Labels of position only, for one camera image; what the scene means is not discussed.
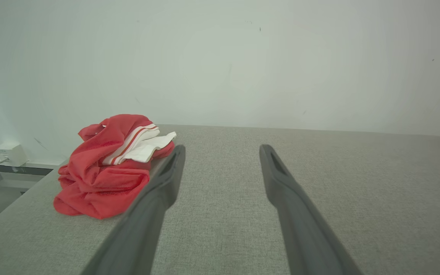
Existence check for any white wall power adapter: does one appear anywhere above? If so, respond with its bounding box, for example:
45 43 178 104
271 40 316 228
0 142 28 167

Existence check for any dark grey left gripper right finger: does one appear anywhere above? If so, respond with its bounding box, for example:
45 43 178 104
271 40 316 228
259 144 362 275

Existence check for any red jersey with white sleeves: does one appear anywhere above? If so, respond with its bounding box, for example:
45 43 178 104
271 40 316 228
53 114 177 220

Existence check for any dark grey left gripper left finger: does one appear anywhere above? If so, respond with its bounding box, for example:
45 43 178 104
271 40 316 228
82 145 186 275

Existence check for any white wall baseboard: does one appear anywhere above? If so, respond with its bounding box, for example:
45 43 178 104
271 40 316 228
0 160 66 191

